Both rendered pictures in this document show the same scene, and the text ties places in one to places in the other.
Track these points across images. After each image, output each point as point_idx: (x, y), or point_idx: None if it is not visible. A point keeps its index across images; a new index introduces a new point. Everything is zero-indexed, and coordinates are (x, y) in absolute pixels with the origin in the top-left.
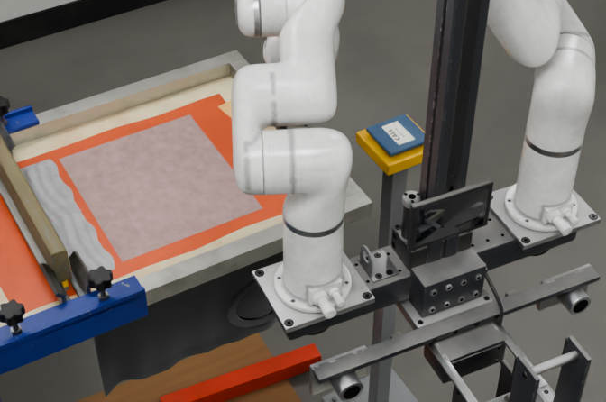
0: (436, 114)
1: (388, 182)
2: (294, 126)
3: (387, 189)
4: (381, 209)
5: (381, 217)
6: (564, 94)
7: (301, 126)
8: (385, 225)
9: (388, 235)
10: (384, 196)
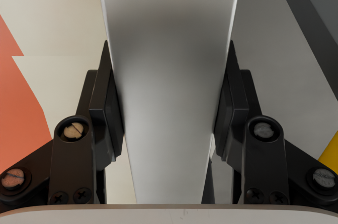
0: None
1: (337, 80)
2: (165, 137)
3: (330, 65)
4: (313, 10)
5: (306, 5)
6: None
7: (195, 147)
8: (299, 12)
9: (292, 12)
10: (323, 42)
